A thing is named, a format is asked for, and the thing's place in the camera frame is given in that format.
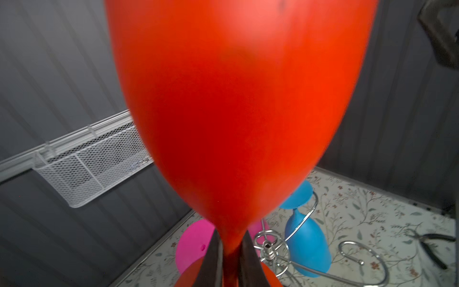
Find blue wine glass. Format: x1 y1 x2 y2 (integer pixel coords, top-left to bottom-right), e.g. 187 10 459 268
280 181 332 273

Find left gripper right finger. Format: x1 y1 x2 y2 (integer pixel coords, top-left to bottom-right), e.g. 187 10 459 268
238 231 270 287

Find chrome wine glass rack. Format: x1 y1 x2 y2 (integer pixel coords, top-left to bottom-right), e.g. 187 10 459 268
253 191 390 287

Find floral table mat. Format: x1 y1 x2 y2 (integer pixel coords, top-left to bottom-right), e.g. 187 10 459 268
115 169 459 287

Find white mesh wall basket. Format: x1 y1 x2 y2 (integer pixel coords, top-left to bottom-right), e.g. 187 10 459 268
33 122 153 208

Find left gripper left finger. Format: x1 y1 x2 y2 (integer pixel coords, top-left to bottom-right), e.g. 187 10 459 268
192 230 224 287

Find pink wine glass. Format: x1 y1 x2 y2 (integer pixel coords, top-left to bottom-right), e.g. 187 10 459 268
248 219 269 245
175 220 215 274

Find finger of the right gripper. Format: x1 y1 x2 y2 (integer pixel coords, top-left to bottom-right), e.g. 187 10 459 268
417 0 459 70

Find red wine glass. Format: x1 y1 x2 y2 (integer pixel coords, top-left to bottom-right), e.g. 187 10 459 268
105 1 378 287

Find pliers black handles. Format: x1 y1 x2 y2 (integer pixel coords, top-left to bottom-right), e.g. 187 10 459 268
406 228 456 270

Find pink wine glass right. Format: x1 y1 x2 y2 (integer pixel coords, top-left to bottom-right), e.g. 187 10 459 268
248 219 269 245

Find pink wine glass left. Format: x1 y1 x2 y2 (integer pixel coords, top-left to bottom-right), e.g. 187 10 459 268
175 220 215 274

